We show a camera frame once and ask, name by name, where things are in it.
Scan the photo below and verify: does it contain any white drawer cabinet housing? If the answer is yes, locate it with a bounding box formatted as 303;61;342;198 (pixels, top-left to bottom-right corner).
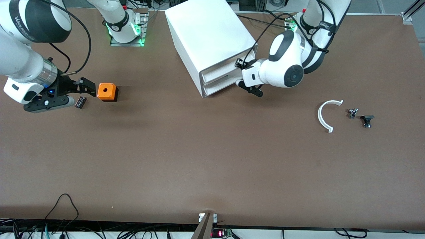
165;0;259;98

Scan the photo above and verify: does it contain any white curved plastic arc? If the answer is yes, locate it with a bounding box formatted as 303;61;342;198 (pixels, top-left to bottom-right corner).
317;100;344;133

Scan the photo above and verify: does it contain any small device with red light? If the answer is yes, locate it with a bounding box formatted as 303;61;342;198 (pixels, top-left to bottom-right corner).
211;228;234;238

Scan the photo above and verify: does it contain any orange button enclosure box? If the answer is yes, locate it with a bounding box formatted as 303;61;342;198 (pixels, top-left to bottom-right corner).
97;83;119;102

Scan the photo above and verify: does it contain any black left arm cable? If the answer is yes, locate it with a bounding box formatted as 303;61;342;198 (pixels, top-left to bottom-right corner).
242;0;337;67

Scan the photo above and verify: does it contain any long black table cable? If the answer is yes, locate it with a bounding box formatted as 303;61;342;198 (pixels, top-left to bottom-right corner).
235;14;289;29

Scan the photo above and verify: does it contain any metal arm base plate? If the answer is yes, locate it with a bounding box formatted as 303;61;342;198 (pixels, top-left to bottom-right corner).
110;9;148;47

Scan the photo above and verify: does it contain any black looped cable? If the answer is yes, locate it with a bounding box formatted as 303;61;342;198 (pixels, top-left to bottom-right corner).
45;194;79;222

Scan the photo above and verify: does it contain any brown camera mount beam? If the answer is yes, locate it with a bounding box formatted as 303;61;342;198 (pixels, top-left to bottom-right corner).
191;212;218;239

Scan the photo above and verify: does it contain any aluminium frame profile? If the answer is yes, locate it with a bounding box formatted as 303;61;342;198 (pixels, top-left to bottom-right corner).
401;0;425;23

